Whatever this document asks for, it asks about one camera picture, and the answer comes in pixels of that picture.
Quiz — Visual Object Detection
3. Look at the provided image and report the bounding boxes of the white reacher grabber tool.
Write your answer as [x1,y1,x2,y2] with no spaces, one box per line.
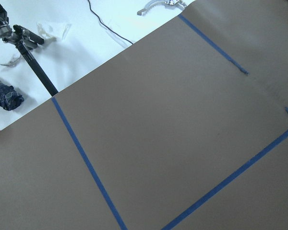
[137,0,188,16]

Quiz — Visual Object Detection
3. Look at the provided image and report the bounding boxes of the crumpled clear plastic wrap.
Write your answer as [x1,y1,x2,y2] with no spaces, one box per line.
[36,21,71,41]

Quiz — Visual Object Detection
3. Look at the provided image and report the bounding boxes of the blue tape grid lines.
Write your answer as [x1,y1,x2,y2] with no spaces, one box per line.
[53,15,288,230]

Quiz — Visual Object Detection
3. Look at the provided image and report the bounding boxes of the black cable on white table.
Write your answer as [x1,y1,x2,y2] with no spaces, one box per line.
[86,0,134,45]

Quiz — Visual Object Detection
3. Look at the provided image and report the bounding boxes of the black camera tripod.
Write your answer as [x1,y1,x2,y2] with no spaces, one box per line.
[0,4,58,96]

